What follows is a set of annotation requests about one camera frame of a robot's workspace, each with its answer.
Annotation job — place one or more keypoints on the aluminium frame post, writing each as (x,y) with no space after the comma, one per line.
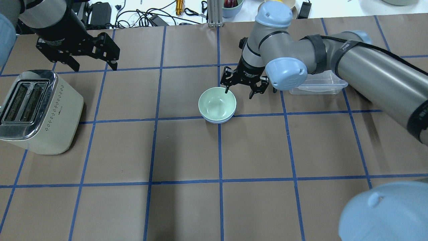
(215,13)

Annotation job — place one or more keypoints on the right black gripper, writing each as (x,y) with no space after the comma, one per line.
(249,71)

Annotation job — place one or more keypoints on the orange screwdriver handle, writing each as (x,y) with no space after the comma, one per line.
(179,7)

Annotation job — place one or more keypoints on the beige bowl with lemon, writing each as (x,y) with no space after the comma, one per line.
(289,3)

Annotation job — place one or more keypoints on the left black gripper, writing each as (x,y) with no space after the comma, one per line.
(57,30)

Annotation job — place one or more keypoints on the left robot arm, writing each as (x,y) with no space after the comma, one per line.
(34,14)

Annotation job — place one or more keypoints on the green bowl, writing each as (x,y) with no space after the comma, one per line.
(214,100)

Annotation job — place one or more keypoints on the clear plastic container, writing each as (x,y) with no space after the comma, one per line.
(320,84)

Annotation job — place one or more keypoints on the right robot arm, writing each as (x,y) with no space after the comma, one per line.
(395,211)

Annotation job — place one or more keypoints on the blue bowl with fruit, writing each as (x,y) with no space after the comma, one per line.
(231,8)

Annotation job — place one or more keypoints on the cream toaster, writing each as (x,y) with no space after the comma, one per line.
(41,113)

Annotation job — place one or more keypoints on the black power adapter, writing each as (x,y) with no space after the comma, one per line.
(305,10)

